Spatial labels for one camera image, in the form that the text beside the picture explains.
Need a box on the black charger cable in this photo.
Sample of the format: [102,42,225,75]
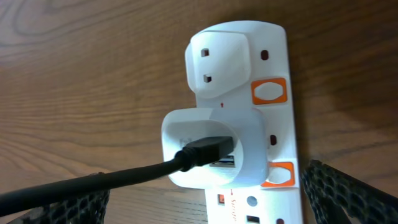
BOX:
[0,136,234,218]

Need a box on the white usb charger adapter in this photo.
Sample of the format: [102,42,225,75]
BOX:
[161,108,269,189]

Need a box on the white power strip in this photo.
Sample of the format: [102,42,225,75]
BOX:
[185,21,303,223]

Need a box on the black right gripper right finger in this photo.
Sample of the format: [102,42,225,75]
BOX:
[301,160,397,224]

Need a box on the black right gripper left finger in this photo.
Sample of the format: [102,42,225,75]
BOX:
[6,172,111,224]

